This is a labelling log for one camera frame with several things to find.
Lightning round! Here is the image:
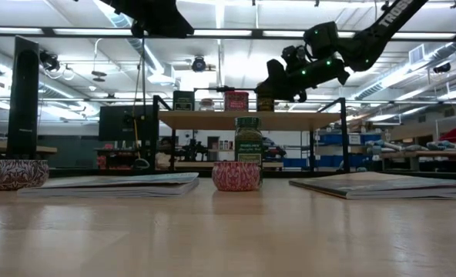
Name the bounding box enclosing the green-lidded glass herb jar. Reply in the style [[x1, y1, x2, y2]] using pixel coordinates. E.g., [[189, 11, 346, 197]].
[[234, 116, 264, 180]]

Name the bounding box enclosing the black upright frame post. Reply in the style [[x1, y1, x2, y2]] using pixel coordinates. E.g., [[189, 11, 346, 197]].
[[6, 35, 40, 161]]

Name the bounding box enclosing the black round ceiling camera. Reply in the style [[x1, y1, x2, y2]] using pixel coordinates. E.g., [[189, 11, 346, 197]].
[[191, 56, 208, 73]]

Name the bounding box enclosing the wooden background table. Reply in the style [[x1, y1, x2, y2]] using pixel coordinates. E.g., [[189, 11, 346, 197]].
[[0, 138, 59, 159]]

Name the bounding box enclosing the red patterned bowl centre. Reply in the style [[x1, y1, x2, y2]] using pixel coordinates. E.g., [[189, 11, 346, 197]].
[[211, 161, 262, 192]]

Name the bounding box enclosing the black overhead frame bar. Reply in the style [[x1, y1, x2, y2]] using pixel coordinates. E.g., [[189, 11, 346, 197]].
[[0, 25, 456, 42]]

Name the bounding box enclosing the black monitor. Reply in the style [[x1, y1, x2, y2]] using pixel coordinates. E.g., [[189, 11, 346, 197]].
[[99, 105, 159, 142]]

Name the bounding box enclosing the black table frame rail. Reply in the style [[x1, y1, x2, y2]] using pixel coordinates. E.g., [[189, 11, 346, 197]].
[[49, 167, 456, 180]]

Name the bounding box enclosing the white ceiling air vent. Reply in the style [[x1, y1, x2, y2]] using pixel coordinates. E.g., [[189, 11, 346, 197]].
[[408, 44, 426, 66]]

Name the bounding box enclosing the red patterned bowl left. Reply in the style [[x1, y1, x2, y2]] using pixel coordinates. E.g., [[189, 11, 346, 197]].
[[0, 159, 50, 192]]

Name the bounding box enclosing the blue storage bin rack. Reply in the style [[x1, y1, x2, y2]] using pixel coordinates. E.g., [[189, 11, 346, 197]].
[[315, 132, 383, 169]]

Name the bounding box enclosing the wooden background workbench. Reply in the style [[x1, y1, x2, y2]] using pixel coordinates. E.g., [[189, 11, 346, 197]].
[[381, 149, 456, 172]]

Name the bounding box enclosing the black camera on post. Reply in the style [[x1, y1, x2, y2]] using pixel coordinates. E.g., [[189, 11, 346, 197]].
[[39, 51, 62, 73]]

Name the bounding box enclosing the red patterned bowl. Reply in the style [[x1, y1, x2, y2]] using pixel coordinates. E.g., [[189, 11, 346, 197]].
[[0, 159, 50, 192], [211, 161, 262, 192]]

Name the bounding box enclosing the person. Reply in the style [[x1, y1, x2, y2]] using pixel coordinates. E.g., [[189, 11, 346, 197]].
[[155, 137, 174, 170]]

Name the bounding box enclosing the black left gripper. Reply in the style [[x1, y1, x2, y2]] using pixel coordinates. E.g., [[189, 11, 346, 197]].
[[99, 0, 195, 39]]

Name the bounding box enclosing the red-lidded smoked paprika tin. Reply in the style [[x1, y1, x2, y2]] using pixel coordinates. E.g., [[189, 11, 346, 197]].
[[223, 91, 250, 112]]

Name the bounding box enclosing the yellow-lidded crunchy onion jar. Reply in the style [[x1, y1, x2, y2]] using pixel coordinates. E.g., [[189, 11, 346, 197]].
[[256, 92, 276, 113]]

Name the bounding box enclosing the green black pepper tin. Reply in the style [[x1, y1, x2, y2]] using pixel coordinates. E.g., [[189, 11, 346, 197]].
[[173, 90, 196, 112]]

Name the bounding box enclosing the Acadia picture book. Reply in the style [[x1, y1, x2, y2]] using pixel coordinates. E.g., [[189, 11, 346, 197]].
[[288, 171, 456, 201]]

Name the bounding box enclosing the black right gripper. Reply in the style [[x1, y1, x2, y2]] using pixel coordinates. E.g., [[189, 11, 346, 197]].
[[256, 56, 351, 103]]

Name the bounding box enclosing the black overhead camera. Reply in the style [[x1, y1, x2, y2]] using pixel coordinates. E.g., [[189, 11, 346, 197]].
[[281, 45, 310, 66]]

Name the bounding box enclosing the pale blue paperback book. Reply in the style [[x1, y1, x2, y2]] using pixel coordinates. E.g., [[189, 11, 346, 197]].
[[17, 172, 200, 199]]

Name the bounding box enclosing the wooden shelf with black frame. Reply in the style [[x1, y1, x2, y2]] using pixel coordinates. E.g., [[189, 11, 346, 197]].
[[149, 86, 349, 174]]

